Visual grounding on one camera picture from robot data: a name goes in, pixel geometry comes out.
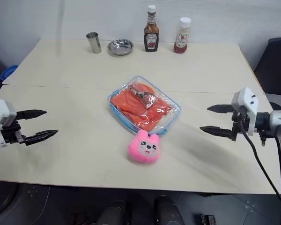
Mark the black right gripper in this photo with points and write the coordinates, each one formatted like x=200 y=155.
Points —
x=236 y=127

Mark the stainless steel bowl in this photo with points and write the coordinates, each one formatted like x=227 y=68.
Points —
x=120 y=47

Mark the glass ketchup bottle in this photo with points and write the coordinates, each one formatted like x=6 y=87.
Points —
x=151 y=35

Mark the blue plastic container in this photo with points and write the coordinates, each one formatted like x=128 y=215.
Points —
x=8 y=72

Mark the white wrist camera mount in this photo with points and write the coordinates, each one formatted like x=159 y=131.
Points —
x=2 y=110
x=247 y=98

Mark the plastic ketchup squeeze bottle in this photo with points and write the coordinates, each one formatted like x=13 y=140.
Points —
x=182 y=37

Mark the orange cloth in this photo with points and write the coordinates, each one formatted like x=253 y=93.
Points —
x=127 y=103

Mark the clear bag with orange cloth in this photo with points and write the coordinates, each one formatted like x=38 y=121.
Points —
x=121 y=119

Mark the small black block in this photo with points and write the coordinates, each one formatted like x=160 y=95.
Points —
x=209 y=219

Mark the metal clip hanger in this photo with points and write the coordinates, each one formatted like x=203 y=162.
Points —
x=142 y=96

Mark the black chair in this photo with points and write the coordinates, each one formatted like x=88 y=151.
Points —
x=274 y=68

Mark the stainless steel cup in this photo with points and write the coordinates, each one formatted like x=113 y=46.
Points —
x=94 y=43

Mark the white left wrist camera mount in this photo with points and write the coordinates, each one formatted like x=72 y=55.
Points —
x=2 y=110

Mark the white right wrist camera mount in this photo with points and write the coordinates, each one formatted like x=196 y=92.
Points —
x=247 y=98

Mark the pink plush animal toy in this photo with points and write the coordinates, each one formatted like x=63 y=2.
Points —
x=144 y=150

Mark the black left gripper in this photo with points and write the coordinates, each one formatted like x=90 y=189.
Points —
x=10 y=133

